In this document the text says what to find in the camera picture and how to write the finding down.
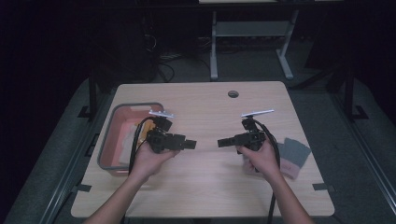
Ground metal floor rail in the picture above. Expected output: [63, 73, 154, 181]
[36, 90, 110, 224]
[328, 90, 396, 216]

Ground person's right hand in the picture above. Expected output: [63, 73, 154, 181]
[237, 139, 281, 181]

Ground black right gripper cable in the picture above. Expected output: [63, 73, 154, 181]
[253, 119, 282, 224]

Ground black metal stand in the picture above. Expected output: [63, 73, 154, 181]
[78, 69, 98, 120]
[342, 59, 369, 121]

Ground black tape strip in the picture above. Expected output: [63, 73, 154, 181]
[312, 182, 336, 192]
[74, 183, 93, 193]

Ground grey metal desk frame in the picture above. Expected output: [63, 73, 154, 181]
[209, 8, 301, 81]

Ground black floor cables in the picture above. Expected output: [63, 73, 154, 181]
[153, 52, 213, 83]

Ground black table bracket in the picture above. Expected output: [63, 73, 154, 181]
[85, 133, 101, 157]

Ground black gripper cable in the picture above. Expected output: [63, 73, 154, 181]
[253, 119, 282, 224]
[127, 117, 156, 175]

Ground cream glove with yellow bear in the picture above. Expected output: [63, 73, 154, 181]
[119, 130, 138, 166]
[134, 119, 156, 139]

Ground grey folded cloth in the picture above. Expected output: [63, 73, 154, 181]
[276, 136, 312, 181]

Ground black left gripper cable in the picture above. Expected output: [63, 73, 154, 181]
[127, 117, 156, 175]

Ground pink basket with grey rim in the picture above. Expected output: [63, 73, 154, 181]
[96, 102, 166, 176]

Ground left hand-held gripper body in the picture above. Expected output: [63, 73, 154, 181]
[145, 109, 185, 154]

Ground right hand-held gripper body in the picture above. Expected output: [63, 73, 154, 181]
[234, 108, 276, 152]

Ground person's left hand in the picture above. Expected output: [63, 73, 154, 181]
[129, 145, 180, 185]

